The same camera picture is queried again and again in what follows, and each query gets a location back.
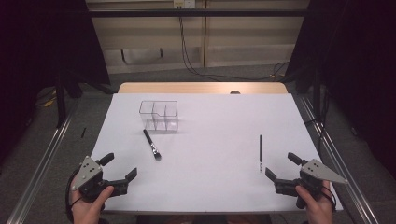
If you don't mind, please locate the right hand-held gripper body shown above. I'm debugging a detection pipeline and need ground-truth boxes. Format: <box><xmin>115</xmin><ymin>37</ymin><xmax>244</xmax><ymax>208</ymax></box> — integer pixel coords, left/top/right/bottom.
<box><xmin>274</xmin><ymin>159</ymin><xmax>348</xmax><ymax>210</ymax></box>

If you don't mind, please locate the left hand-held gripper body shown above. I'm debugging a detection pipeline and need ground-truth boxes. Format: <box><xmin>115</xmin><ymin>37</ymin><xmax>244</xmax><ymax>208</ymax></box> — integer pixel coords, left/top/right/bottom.
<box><xmin>72</xmin><ymin>156</ymin><xmax>129</xmax><ymax>203</ymax></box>

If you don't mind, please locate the clear plastic organizer box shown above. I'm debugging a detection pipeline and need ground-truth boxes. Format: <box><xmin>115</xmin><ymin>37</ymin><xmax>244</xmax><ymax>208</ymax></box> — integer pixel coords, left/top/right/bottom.
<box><xmin>138</xmin><ymin>100</ymin><xmax>180</xmax><ymax>133</ymax></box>

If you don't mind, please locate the person's left hand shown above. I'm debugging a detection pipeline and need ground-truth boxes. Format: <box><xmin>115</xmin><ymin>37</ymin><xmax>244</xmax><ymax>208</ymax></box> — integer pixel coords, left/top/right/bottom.
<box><xmin>70</xmin><ymin>183</ymin><xmax>115</xmax><ymax>224</ymax></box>

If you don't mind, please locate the person's right hand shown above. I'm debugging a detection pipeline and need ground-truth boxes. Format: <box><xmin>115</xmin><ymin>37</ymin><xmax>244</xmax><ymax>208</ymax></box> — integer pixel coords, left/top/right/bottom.
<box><xmin>294</xmin><ymin>180</ymin><xmax>334</xmax><ymax>224</ymax></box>

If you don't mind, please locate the white table sheet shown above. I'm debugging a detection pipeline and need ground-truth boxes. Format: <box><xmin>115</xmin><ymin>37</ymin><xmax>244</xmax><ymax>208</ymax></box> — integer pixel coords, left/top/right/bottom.
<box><xmin>90</xmin><ymin>92</ymin><xmax>344</xmax><ymax>214</ymax></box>

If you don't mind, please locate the black metal stand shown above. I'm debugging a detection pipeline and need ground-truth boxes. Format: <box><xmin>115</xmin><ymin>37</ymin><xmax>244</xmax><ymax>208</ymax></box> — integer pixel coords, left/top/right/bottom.
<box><xmin>54</xmin><ymin>71</ymin><xmax>68</xmax><ymax>129</ymax></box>

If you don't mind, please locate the dark curtain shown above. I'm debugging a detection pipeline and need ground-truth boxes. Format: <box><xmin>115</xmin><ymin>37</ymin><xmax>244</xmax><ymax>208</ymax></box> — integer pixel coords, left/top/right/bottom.
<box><xmin>0</xmin><ymin>0</ymin><xmax>111</xmax><ymax>162</ymax></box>
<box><xmin>284</xmin><ymin>0</ymin><xmax>396</xmax><ymax>178</ymax></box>

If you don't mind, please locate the black horizontal bar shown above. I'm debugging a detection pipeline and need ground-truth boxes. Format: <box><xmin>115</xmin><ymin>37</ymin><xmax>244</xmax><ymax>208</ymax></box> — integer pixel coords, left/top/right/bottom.
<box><xmin>88</xmin><ymin>8</ymin><xmax>309</xmax><ymax>18</ymax></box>

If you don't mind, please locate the left hand-held gripper cable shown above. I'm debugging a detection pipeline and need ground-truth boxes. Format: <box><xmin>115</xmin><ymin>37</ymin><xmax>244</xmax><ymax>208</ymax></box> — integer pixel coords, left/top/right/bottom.
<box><xmin>64</xmin><ymin>167</ymin><xmax>82</xmax><ymax>223</ymax></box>

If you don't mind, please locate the hand-held gripper cable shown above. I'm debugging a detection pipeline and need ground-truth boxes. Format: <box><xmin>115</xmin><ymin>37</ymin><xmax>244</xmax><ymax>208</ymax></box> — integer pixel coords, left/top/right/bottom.
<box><xmin>64</xmin><ymin>167</ymin><xmax>82</xmax><ymax>223</ymax></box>
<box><xmin>320</xmin><ymin>185</ymin><xmax>338</xmax><ymax>213</ymax></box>

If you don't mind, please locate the right hand-held gripper cable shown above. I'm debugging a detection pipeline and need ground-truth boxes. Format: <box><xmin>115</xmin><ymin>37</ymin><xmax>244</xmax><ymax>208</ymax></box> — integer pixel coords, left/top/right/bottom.
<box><xmin>320</xmin><ymin>185</ymin><xmax>338</xmax><ymax>213</ymax></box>

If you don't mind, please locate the aluminium floor rail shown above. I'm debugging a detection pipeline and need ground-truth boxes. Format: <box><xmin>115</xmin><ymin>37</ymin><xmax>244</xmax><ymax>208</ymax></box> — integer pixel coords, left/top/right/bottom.
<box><xmin>6</xmin><ymin>99</ymin><xmax>80</xmax><ymax>224</ymax></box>
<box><xmin>298</xmin><ymin>94</ymin><xmax>379</xmax><ymax>224</ymax></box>

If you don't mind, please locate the black wall cable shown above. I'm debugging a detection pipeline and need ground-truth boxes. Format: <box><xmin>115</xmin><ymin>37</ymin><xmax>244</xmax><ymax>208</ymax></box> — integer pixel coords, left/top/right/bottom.
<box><xmin>177</xmin><ymin>6</ymin><xmax>290</xmax><ymax>82</ymax></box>

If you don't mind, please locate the vertical wall trim strip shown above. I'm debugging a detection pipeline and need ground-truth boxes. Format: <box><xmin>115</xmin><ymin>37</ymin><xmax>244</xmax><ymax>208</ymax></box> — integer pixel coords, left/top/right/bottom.
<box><xmin>202</xmin><ymin>0</ymin><xmax>209</xmax><ymax>68</ymax></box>

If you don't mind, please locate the white wall socket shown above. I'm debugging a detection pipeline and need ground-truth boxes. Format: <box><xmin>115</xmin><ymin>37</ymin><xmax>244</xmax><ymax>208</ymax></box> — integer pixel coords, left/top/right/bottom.
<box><xmin>173</xmin><ymin>0</ymin><xmax>196</xmax><ymax>9</ymax></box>

